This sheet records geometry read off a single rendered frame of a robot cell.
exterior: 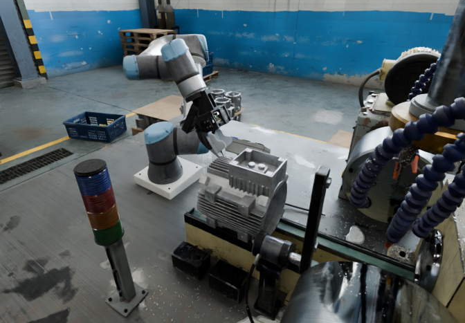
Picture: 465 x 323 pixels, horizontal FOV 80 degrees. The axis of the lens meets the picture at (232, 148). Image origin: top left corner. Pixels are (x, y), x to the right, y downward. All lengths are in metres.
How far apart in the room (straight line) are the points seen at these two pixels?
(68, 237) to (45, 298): 0.22
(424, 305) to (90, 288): 0.78
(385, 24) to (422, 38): 0.65
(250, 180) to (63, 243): 0.69
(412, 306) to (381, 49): 5.79
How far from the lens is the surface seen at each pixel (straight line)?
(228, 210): 0.72
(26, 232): 1.23
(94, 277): 0.97
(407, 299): 0.47
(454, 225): 0.67
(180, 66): 0.79
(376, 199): 0.92
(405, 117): 0.54
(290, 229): 0.85
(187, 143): 1.08
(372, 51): 6.14
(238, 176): 0.70
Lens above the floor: 1.50
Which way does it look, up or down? 28 degrees down
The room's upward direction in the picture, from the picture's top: straight up
